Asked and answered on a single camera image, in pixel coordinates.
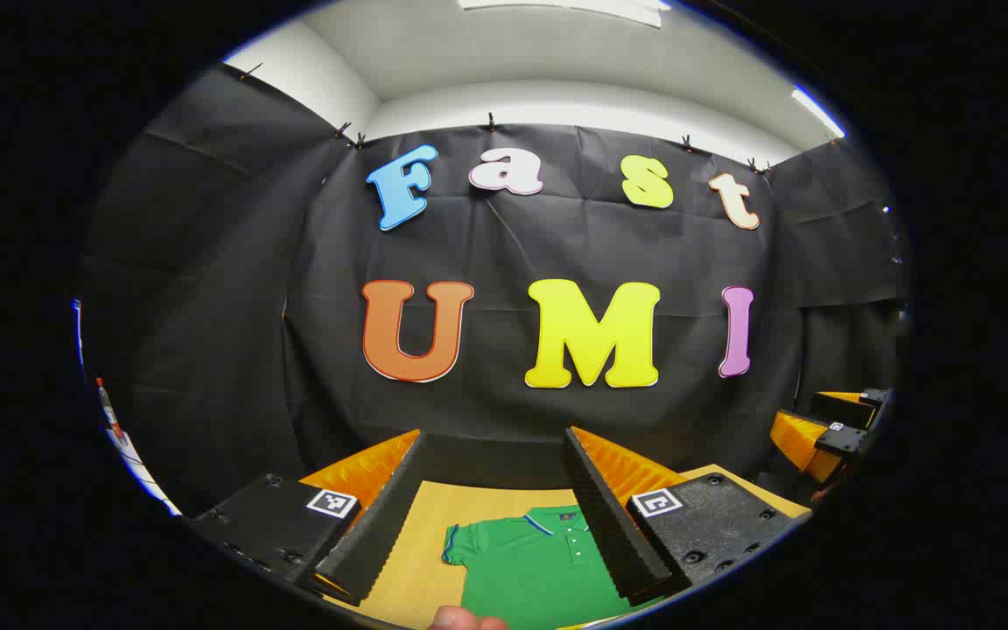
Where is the white ceiling light panel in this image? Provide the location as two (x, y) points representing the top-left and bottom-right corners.
(456, 0), (673, 29)
(790, 85), (846, 139)

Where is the white printed panel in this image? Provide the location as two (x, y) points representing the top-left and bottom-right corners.
(73, 297), (183, 517)

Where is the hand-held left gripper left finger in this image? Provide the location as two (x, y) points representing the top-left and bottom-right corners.
(189, 429), (426, 606)

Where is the green T-shirt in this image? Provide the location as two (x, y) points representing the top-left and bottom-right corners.
(441, 505), (658, 630)

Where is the black backdrop cloth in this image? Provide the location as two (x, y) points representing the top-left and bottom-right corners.
(80, 63), (912, 517)

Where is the row of black cloth clips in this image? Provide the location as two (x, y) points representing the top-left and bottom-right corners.
(237, 61), (772, 176)

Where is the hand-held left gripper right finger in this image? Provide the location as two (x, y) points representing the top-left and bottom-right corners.
(563, 426), (798, 606)

